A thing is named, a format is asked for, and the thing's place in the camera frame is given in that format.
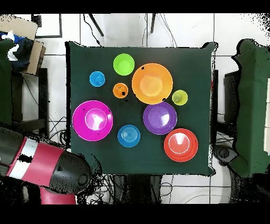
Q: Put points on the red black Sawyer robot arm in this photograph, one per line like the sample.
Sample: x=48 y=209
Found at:
x=46 y=162

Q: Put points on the small blue plastic bowl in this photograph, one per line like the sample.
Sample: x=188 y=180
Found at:
x=128 y=135

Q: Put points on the purple plastic bowl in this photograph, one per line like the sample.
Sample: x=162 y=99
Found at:
x=159 y=118

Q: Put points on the orange plastic cup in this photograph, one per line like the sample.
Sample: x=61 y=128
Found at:
x=120 y=90

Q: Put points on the large orange plastic bowl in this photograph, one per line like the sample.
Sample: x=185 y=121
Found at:
x=152 y=83

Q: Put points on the large pink plastic bowl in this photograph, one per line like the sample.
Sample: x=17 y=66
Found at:
x=92 y=120

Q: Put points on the pale yellow-green plastic cup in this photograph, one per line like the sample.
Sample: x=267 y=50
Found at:
x=179 y=97

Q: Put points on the small green plastic bowl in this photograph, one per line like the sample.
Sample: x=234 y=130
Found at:
x=123 y=64

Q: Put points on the blue plastic cup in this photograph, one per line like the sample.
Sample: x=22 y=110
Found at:
x=97 y=78

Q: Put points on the red plastic bowl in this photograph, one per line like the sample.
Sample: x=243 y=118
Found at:
x=180 y=145

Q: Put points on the dark green table cloth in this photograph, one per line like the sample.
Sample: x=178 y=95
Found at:
x=189 y=74

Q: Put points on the black tripod leg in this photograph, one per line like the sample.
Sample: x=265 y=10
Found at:
x=96 y=25
x=152 y=23

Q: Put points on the black wooden stool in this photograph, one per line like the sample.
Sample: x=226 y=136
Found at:
x=43 y=95

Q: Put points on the green cloth covered table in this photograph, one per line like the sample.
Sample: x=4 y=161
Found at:
x=5 y=95
x=253 y=105

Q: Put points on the blue and white clothes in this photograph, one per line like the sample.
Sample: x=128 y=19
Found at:
x=21 y=55

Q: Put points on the brown cardboard box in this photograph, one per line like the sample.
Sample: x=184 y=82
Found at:
x=21 y=27

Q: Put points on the black metal frame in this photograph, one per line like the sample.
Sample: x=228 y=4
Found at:
x=60 y=25

